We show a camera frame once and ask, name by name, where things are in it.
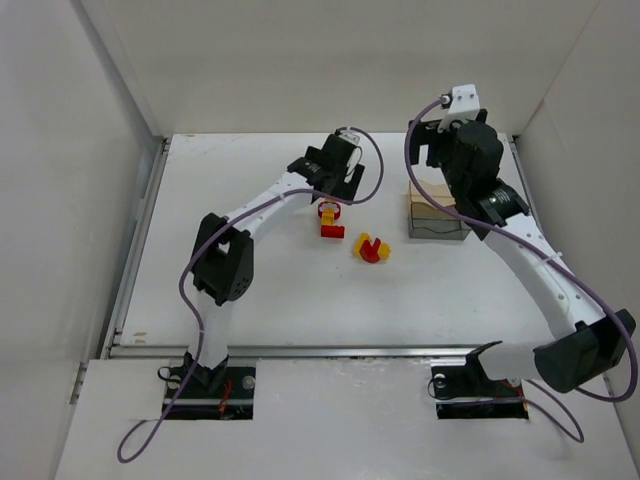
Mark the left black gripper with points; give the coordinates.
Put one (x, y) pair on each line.
(347, 185)

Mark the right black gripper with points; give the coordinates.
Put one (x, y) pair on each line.
(432, 138)

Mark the yellow curved lego brick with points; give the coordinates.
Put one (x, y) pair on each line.
(328, 218)

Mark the red rectangular lego brick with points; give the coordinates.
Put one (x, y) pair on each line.
(332, 231)

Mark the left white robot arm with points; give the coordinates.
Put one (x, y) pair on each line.
(221, 268)

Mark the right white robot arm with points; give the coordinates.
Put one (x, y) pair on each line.
(589, 338)

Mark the yellow lego brick left cluster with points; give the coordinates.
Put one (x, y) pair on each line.
(362, 247)

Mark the yellow lego brick cluster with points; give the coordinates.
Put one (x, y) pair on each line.
(384, 252)
(362, 247)

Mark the grey transparent container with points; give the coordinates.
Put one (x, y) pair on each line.
(427, 223)

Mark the red lego brick cluster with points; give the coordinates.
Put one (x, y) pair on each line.
(373, 257)

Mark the yellow lego brick right cluster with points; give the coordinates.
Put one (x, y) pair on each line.
(384, 252)

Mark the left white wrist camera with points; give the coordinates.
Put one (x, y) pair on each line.
(353, 139)

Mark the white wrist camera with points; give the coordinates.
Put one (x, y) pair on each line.
(462, 105)
(353, 139)

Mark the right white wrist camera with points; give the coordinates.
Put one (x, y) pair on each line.
(462, 105)

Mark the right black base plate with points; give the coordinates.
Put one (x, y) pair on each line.
(480, 395)

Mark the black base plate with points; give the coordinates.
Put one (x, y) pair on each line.
(225, 393)
(480, 395)

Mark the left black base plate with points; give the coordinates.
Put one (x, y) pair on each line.
(225, 393)

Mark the aluminium rail front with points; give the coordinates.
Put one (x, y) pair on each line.
(294, 352)

